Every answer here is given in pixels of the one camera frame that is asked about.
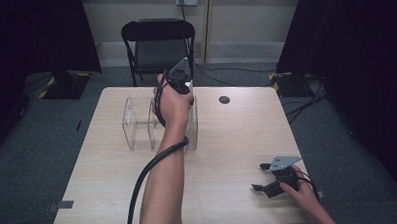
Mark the small grey tape piece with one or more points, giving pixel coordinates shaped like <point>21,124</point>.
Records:
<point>320,194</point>

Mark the grey tape strip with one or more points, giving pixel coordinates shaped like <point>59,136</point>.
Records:
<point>61,205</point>

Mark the clear acrylic book rack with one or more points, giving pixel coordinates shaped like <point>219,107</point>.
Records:
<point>138,127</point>

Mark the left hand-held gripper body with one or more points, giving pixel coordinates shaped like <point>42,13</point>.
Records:
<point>179,77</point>

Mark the black stand base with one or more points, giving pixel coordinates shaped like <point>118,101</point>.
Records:
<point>294,85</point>
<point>65,85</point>

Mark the black folding chair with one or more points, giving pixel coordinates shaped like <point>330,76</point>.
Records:
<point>159,43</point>

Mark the black curtain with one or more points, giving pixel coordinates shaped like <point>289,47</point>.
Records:
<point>361,69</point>
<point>34,37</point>

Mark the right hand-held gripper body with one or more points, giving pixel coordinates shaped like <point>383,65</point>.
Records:
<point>283,175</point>

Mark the black table grommet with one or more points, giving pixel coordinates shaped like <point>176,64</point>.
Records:
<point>224,99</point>

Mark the person's left hand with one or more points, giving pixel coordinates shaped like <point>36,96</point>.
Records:
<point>174,106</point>

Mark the person's right hand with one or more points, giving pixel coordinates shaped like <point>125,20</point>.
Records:
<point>301,195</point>

